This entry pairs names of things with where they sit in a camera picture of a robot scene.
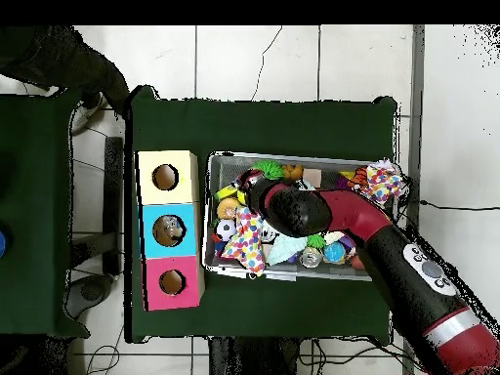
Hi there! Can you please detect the mint green knit cloth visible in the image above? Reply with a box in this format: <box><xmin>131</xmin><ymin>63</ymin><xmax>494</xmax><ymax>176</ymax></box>
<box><xmin>265</xmin><ymin>233</ymin><xmax>310</xmax><ymax>267</ymax></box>

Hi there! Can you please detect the wooden box with three holes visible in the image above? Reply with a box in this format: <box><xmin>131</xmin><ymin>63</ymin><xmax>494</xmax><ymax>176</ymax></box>
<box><xmin>137</xmin><ymin>149</ymin><xmax>203</xmax><ymax>312</ymax></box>

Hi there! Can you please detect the shallow clear mesh bin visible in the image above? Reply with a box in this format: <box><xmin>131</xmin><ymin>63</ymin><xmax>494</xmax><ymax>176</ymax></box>
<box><xmin>204</xmin><ymin>151</ymin><xmax>407</xmax><ymax>282</ymax></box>

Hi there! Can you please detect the dark green side table cloth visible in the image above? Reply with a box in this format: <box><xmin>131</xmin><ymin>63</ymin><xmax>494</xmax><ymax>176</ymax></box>
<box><xmin>0</xmin><ymin>92</ymin><xmax>91</xmax><ymax>339</ymax></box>

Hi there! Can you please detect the dark green tablecloth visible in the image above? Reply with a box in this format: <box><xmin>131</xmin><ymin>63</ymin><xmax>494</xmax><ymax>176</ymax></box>
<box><xmin>123</xmin><ymin>84</ymin><xmax>399</xmax><ymax>345</ymax></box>

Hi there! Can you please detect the colourful polka-dot cloth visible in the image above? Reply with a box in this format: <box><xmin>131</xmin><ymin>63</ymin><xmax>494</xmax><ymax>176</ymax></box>
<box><xmin>222</xmin><ymin>206</ymin><xmax>269</xmax><ymax>276</ymax></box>

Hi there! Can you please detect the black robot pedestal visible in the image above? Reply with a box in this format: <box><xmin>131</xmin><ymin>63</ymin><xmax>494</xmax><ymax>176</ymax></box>
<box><xmin>209</xmin><ymin>335</ymin><xmax>313</xmax><ymax>375</ymax></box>

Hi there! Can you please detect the yellow banana toy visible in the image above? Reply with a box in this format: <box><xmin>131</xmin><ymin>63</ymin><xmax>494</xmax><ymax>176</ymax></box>
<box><xmin>214</xmin><ymin>184</ymin><xmax>240</xmax><ymax>201</ymax></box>

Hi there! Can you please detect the person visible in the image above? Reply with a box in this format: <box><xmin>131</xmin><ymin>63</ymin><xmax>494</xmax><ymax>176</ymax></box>
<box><xmin>0</xmin><ymin>25</ymin><xmax>131</xmax><ymax>117</ymax></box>

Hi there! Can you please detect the wooden burger toy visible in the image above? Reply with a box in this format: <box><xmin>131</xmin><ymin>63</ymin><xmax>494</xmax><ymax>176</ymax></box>
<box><xmin>216</xmin><ymin>197</ymin><xmax>241</xmax><ymax>222</ymax></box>

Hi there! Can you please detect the black floor stand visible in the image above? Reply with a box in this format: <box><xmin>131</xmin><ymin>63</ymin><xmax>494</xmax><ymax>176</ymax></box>
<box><xmin>65</xmin><ymin>136</ymin><xmax>125</xmax><ymax>320</ymax></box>

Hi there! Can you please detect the thin black floor cable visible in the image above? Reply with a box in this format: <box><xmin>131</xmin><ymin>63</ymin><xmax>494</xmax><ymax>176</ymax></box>
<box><xmin>251</xmin><ymin>25</ymin><xmax>284</xmax><ymax>102</ymax></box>

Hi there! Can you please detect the small soccer ball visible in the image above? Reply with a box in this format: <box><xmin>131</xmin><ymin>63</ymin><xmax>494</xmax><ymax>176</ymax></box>
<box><xmin>215</xmin><ymin>218</ymin><xmax>237</xmax><ymax>242</ymax></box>

